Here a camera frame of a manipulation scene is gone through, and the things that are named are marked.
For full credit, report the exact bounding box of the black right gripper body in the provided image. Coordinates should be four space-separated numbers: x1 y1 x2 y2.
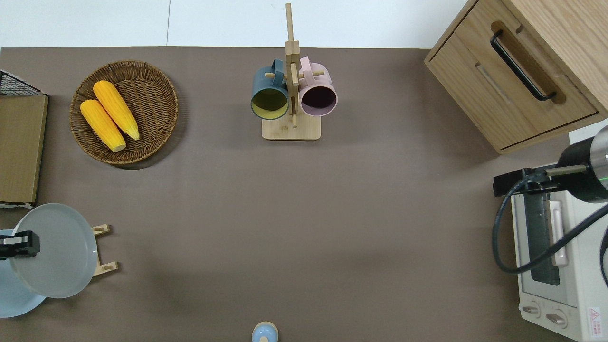
558 137 608 203

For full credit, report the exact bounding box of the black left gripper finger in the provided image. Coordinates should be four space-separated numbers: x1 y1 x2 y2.
0 231 40 259

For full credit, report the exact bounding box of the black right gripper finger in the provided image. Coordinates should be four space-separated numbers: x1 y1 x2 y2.
522 165 560 194
493 174 523 197

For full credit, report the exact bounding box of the gray plate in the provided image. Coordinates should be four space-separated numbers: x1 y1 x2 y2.
10 203 99 299

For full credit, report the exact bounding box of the light blue plate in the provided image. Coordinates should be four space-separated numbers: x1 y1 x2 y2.
0 229 48 319

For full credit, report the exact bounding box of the low wooden plate rack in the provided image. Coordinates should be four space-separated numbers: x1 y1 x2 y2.
91 223 119 277

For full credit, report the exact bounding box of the wooden mug rack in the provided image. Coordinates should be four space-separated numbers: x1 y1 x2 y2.
262 2 322 141

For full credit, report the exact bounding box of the brown wooden board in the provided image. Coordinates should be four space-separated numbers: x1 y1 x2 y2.
0 94 49 205

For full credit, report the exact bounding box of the white toaster oven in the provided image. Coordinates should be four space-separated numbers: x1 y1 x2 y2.
511 188 608 342

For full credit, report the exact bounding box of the light wooden cabinet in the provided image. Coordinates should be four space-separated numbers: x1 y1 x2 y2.
424 0 608 155

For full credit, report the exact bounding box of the yellow corn cob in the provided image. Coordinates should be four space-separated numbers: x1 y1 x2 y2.
80 99 127 152
93 80 141 141

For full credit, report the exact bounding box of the round wicker basket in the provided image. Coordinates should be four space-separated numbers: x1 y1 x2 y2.
70 60 179 166

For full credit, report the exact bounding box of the brown table mat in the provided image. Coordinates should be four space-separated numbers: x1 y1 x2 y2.
0 47 608 342

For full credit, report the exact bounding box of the pink mug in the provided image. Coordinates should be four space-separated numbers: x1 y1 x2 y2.
298 56 338 118

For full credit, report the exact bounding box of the blue and tan round object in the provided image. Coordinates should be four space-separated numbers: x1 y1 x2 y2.
252 322 279 342

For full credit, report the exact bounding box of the dark teal mug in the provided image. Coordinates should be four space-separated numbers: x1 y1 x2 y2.
250 58 290 121

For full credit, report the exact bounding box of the white oven door handle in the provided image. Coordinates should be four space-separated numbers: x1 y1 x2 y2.
549 200 569 266

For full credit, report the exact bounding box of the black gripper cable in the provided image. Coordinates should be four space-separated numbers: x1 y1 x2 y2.
492 173 608 275

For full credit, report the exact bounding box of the black cabinet handle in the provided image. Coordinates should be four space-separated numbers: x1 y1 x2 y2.
490 30 557 102

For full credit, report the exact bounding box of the black wire rack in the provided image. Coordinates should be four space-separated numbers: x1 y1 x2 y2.
0 70 43 96

